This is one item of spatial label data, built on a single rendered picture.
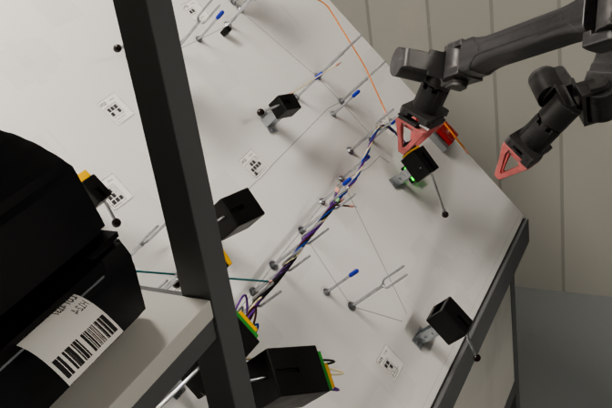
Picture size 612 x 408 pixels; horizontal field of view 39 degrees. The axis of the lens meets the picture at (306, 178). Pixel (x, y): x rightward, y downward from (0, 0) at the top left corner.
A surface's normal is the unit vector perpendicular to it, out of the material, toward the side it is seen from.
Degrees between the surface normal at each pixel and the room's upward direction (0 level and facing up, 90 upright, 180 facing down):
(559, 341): 0
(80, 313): 31
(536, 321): 0
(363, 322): 51
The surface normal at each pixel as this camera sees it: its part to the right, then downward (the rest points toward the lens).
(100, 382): -0.14, -0.90
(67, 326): 0.35, -0.74
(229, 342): 0.89, 0.07
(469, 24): -0.40, 0.44
